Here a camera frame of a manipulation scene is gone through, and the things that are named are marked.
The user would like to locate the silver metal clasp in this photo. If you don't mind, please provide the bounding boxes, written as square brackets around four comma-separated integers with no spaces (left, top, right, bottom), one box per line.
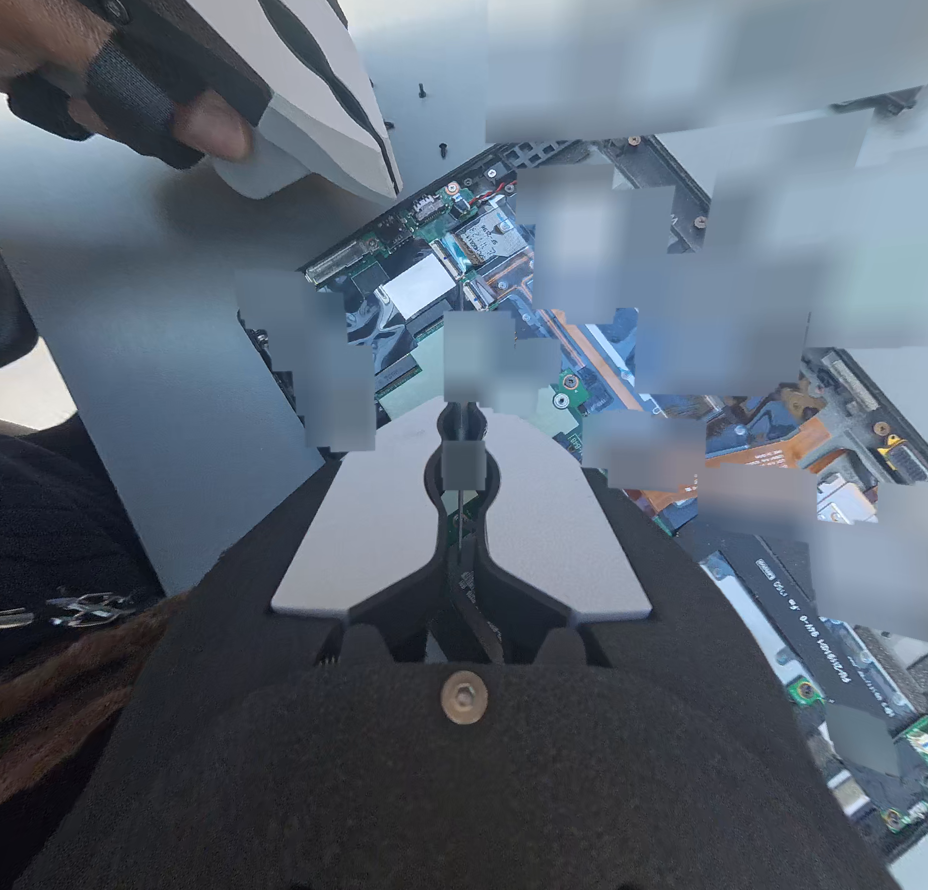
[0,591,137,628]

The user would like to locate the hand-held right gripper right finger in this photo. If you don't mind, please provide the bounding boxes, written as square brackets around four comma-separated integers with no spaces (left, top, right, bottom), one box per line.
[466,395,652,662]

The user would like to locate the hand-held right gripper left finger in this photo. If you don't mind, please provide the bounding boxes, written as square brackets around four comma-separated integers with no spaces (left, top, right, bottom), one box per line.
[270,395,462,660]

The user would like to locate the silver shielded wireless card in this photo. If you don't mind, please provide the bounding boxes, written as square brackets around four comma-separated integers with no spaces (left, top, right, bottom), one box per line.
[455,207,522,262]

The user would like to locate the pale green memory module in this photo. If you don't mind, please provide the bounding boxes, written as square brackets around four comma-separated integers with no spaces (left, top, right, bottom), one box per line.
[535,386,584,463]
[373,339,445,418]

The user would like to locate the person's left hand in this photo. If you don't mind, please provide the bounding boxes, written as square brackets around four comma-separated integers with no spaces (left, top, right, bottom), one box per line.
[0,0,255,163]

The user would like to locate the person's black clothing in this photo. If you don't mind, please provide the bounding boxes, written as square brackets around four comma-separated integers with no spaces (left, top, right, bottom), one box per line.
[0,252,189,890]

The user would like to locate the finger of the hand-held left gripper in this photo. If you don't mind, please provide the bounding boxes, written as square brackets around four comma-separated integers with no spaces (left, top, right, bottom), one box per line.
[232,0,405,202]
[148,0,398,201]

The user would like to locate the black laptop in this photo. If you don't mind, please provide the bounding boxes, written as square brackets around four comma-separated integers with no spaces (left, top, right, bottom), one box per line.
[238,85,928,862]

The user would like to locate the black handled metal spudger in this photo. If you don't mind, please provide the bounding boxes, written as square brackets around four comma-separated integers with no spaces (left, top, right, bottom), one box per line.
[448,281,503,665]

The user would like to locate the person's brown hair locks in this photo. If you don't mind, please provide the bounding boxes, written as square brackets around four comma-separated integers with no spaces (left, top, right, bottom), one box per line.
[0,596,189,822]

